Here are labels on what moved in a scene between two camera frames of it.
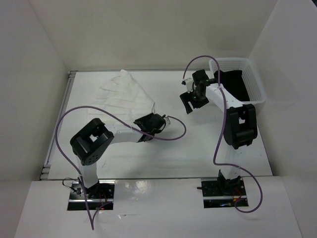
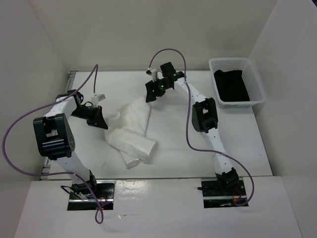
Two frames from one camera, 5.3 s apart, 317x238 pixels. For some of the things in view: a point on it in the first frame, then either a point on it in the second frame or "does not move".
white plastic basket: x=256 y=93 does not move
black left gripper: x=142 y=119 to x=97 y=119
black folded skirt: x=233 y=81 does not move
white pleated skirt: x=125 y=97 to x=127 y=135
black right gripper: x=186 y=97 to x=150 y=87
